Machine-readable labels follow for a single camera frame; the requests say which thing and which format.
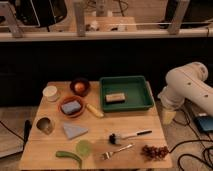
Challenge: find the blue triangular cloth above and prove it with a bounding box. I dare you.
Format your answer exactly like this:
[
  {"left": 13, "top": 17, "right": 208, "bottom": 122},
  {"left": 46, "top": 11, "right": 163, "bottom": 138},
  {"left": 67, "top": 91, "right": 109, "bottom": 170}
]
[{"left": 63, "top": 123, "right": 88, "bottom": 140}]

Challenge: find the dark brown bowl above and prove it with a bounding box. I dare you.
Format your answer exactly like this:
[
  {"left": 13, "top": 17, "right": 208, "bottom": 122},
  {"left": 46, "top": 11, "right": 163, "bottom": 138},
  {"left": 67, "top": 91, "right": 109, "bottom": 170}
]
[{"left": 70, "top": 78, "right": 90, "bottom": 97}]

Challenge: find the white cup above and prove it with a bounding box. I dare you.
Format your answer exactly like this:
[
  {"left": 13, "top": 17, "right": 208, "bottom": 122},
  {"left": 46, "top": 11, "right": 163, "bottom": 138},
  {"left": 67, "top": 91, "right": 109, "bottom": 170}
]
[{"left": 42, "top": 85, "right": 59, "bottom": 102}]

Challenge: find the brown crumb pile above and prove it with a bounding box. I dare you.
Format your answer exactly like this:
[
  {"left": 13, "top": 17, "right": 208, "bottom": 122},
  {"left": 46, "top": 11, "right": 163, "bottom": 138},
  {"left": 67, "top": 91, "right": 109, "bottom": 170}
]
[{"left": 141, "top": 145, "right": 169, "bottom": 161}]

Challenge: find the blue box on floor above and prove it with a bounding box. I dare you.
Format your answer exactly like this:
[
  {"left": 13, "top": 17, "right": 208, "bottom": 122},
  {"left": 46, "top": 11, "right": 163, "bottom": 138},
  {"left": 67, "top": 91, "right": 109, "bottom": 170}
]
[{"left": 195, "top": 116, "right": 213, "bottom": 133}]

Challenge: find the white rail beam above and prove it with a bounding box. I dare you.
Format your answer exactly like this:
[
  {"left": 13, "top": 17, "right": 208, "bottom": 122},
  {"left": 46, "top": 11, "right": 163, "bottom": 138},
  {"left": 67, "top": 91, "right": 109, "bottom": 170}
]
[{"left": 0, "top": 28, "right": 213, "bottom": 42}]

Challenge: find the black bristle dish brush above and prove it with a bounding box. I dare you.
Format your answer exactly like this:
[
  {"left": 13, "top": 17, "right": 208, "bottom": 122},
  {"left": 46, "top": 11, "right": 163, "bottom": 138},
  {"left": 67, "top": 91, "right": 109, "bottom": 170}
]
[{"left": 108, "top": 130, "right": 151, "bottom": 145}]

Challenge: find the blue sponge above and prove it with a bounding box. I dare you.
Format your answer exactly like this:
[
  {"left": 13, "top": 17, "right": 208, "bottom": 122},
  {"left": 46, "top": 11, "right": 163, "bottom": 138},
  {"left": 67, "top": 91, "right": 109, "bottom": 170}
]
[{"left": 61, "top": 101, "right": 81, "bottom": 115}]

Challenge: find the orange egg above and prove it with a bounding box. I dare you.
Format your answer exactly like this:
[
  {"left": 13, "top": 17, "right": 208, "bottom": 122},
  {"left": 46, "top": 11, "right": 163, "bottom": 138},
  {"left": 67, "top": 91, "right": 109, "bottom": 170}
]
[{"left": 74, "top": 82, "right": 85, "bottom": 92}]

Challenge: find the tan sponge block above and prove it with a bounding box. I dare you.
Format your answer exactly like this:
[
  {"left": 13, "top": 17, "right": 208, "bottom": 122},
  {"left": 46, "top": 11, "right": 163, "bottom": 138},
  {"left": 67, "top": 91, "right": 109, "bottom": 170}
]
[{"left": 105, "top": 93, "right": 125, "bottom": 103}]

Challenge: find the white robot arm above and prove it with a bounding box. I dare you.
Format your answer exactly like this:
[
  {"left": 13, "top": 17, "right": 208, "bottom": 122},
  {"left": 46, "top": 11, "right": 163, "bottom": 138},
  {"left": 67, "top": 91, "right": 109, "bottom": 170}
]
[{"left": 158, "top": 62, "right": 213, "bottom": 124}]

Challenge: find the black floor cable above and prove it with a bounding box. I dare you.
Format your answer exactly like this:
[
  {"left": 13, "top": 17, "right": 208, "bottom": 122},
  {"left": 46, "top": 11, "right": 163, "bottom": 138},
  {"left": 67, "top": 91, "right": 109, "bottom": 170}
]
[{"left": 169, "top": 106, "right": 213, "bottom": 171}]

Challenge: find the green round lid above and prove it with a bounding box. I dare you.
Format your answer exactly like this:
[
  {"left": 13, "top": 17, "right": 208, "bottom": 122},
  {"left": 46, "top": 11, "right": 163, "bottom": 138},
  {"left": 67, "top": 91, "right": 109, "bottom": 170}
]
[{"left": 76, "top": 140, "right": 92, "bottom": 157}]

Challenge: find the green plastic tray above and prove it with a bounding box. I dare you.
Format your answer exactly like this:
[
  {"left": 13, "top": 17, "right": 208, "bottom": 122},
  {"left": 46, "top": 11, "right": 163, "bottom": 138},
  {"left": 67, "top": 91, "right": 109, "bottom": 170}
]
[{"left": 99, "top": 76, "right": 154, "bottom": 112}]

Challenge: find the metal cup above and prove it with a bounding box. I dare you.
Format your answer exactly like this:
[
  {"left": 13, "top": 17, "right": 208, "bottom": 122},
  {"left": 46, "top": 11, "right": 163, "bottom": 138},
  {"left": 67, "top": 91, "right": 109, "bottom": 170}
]
[{"left": 36, "top": 117, "right": 54, "bottom": 135}]

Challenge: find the silver fork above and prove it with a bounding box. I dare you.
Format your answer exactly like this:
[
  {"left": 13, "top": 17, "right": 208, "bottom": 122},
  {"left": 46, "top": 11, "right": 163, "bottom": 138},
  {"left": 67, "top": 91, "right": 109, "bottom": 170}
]
[{"left": 101, "top": 143, "right": 134, "bottom": 160}]

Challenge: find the black bin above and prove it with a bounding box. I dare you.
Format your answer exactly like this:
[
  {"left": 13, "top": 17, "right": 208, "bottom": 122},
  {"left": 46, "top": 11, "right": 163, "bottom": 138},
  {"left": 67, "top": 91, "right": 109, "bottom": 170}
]
[{"left": 15, "top": 0, "right": 67, "bottom": 27}]

